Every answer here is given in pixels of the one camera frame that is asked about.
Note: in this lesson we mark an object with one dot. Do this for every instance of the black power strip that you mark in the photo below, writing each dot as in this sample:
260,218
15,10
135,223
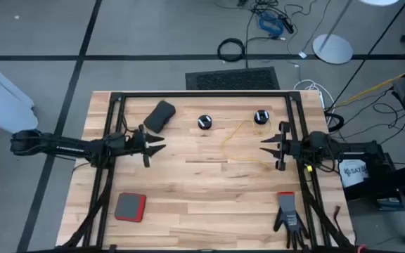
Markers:
287,25

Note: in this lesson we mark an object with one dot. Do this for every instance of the black aluminium table frame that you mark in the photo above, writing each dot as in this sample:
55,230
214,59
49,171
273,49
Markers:
206,94

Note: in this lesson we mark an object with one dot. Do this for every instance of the red clamp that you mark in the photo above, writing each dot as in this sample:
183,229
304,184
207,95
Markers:
361,248

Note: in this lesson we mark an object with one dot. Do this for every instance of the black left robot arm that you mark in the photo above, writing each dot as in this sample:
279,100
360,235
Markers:
69,147

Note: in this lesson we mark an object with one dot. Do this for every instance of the blue box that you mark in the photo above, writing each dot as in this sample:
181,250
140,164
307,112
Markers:
390,204

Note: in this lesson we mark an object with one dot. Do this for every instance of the grey and black work glove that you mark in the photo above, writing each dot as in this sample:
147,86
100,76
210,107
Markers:
289,218

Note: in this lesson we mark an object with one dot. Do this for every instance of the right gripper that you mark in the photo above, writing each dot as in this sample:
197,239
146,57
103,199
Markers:
288,149

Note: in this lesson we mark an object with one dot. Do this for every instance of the white plastic bin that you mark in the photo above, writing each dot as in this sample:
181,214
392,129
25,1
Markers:
2,105

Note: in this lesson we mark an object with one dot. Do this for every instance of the grey pad with red edge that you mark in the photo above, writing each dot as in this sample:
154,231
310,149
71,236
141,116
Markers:
130,207

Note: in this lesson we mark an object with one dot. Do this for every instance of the thin black slanted pole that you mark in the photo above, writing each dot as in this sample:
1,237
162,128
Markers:
369,54

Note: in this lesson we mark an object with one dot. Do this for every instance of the small white adapter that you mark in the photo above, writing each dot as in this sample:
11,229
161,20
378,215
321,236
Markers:
302,55

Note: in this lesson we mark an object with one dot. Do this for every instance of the white labelled box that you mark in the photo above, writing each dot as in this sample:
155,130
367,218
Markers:
352,174

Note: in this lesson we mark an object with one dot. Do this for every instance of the black side cart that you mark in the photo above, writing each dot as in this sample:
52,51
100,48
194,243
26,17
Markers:
399,179

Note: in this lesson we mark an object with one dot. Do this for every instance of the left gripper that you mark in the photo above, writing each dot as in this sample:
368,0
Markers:
137,144

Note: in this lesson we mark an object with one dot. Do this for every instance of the black fabric pouch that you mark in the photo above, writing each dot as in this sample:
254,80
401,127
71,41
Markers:
159,116

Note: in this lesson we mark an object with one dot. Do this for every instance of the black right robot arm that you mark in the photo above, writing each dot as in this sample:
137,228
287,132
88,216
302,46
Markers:
350,149

